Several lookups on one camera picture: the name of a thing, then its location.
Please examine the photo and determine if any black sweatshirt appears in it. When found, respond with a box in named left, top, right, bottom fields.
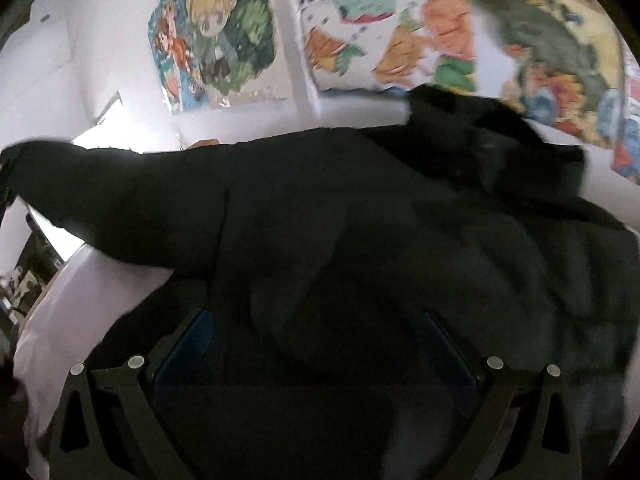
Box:
left=0, top=82, right=640, bottom=480

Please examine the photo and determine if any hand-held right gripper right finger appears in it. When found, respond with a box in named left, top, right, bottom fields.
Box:
left=419, top=310, right=583, bottom=480

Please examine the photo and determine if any fish and fruit wall poster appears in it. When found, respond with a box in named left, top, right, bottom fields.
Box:
left=289, top=0, right=481, bottom=95

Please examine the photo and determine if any cartoon child wall poster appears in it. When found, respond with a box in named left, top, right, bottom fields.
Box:
left=147, top=0, right=279, bottom=115

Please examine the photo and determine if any pale bed sheet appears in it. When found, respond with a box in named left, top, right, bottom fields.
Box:
left=12, top=200, right=173, bottom=480

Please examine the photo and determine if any dark cluttered furniture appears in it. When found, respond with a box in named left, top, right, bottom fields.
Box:
left=0, top=210, right=66, bottom=321

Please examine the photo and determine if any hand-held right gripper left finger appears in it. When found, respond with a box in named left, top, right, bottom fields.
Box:
left=50, top=308, right=216, bottom=480

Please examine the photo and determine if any green crocodile wall poster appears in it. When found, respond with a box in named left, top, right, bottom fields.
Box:
left=425, top=0, right=628, bottom=148

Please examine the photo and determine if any calendar wall poster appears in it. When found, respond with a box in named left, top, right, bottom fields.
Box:
left=610, top=50, right=640, bottom=186

